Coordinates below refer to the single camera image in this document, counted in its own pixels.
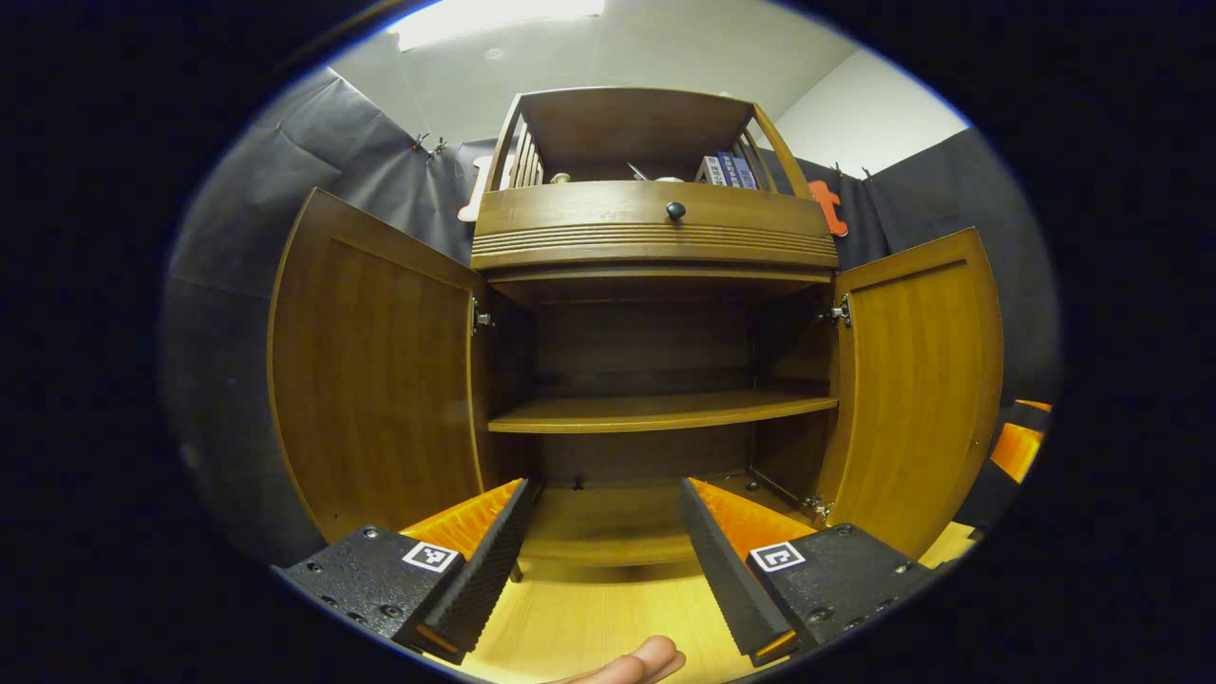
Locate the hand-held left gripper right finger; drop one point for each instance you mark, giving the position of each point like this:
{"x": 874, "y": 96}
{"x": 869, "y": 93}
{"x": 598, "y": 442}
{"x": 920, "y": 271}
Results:
{"x": 727, "y": 570}

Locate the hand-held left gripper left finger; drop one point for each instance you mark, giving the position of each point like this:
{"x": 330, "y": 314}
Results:
{"x": 480, "y": 584}

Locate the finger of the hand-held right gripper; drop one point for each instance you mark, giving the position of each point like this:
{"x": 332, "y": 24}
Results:
{"x": 1034, "y": 414}
{"x": 1015, "y": 454}

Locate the wooden shoe cabinet door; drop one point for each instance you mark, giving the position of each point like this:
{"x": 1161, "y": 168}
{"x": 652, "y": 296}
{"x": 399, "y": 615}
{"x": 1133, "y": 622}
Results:
{"x": 370, "y": 380}
{"x": 917, "y": 380}

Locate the wooden double-door shoe cabinet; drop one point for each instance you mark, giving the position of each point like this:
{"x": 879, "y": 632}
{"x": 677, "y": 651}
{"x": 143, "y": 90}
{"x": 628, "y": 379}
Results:
{"x": 627, "y": 123}

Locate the wooden inner shelf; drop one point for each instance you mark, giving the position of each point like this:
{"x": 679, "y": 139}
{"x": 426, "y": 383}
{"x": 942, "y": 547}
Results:
{"x": 655, "y": 410}

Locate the black backdrop cloth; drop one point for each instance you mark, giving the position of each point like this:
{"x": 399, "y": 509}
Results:
{"x": 228, "y": 332}

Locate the small pale blue book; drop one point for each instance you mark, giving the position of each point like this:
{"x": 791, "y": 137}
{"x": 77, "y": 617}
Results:
{"x": 747, "y": 174}

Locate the wooden drawer with black knob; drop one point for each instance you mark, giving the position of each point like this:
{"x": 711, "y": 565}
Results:
{"x": 589, "y": 214}

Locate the small dark blue book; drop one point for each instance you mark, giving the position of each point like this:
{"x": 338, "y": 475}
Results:
{"x": 730, "y": 171}

